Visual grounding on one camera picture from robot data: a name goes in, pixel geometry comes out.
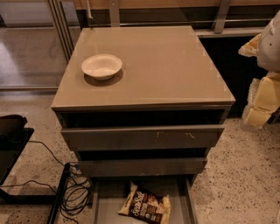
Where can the dark bag on table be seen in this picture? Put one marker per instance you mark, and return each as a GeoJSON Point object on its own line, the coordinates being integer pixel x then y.
{"type": "Point", "coordinates": [11, 128]}

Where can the brown chip bag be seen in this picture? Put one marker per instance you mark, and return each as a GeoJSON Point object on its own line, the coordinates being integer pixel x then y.
{"type": "Point", "coordinates": [146, 206]}

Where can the metal railing frame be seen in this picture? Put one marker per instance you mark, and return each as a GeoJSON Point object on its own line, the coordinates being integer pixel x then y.
{"type": "Point", "coordinates": [209, 18]}

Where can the grey drawer cabinet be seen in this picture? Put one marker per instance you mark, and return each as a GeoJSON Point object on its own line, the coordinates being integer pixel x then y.
{"type": "Point", "coordinates": [167, 79]}

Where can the dark object on floor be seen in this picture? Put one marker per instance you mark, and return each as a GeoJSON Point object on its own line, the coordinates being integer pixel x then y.
{"type": "Point", "coordinates": [275, 117]}

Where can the black side table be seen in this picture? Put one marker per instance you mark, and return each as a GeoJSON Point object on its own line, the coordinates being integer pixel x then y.
{"type": "Point", "coordinates": [10, 153]}

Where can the white paper bowl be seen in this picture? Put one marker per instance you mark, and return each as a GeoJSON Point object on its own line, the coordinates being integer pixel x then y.
{"type": "Point", "coordinates": [102, 67]}

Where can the grey drawer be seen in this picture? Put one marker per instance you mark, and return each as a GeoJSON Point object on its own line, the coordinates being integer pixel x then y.
{"type": "Point", "coordinates": [142, 138]}
{"type": "Point", "coordinates": [142, 167]}
{"type": "Point", "coordinates": [111, 193]}

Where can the grey bottom drawer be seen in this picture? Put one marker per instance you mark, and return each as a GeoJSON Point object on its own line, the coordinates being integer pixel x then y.
{"type": "Point", "coordinates": [111, 193]}

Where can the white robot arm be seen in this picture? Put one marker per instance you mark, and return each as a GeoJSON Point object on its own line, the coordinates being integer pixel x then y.
{"type": "Point", "coordinates": [268, 56]}

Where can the grey top drawer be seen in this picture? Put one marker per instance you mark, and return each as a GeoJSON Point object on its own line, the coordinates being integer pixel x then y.
{"type": "Point", "coordinates": [142, 138]}

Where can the grey middle drawer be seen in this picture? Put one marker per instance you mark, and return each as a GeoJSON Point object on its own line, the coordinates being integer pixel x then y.
{"type": "Point", "coordinates": [142, 167]}

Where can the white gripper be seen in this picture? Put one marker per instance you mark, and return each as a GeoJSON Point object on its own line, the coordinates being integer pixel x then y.
{"type": "Point", "coordinates": [269, 48]}

